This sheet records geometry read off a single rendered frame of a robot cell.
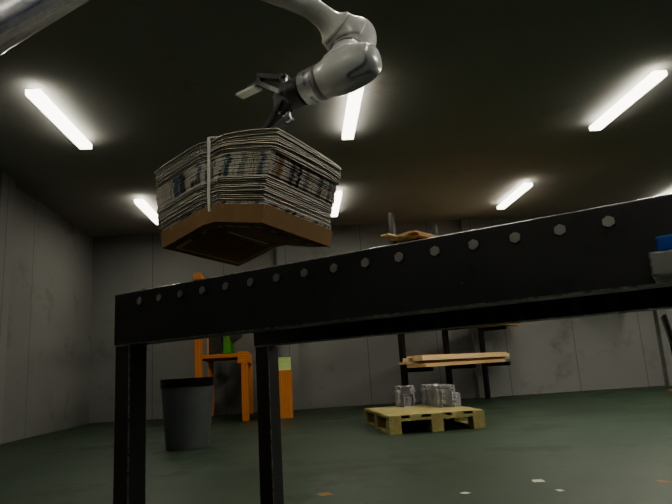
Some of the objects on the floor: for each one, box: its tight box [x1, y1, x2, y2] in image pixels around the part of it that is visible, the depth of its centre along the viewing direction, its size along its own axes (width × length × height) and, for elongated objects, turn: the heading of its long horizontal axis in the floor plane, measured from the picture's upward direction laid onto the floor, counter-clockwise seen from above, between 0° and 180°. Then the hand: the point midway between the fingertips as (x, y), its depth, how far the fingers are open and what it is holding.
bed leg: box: [255, 346, 284, 504], centre depth 168 cm, size 6×6×68 cm
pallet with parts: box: [364, 384, 486, 435], centre depth 585 cm, size 136×96×38 cm
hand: (243, 117), depth 157 cm, fingers open, 14 cm apart
